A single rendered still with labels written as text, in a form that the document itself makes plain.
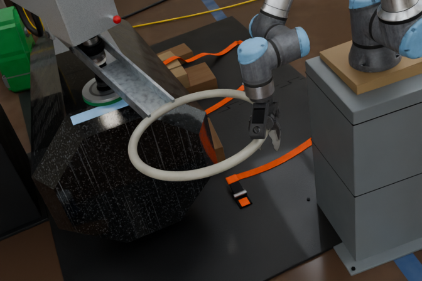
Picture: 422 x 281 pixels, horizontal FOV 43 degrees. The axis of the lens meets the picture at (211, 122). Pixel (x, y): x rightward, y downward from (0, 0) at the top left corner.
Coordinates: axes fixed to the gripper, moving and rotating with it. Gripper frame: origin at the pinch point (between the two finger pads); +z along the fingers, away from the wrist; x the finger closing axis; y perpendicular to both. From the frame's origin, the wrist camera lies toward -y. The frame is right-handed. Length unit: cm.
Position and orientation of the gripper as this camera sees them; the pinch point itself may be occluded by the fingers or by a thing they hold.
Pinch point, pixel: (267, 148)
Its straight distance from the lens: 174.3
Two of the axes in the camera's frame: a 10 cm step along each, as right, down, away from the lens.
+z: 2.0, 8.1, 5.5
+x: -9.2, -0.3, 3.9
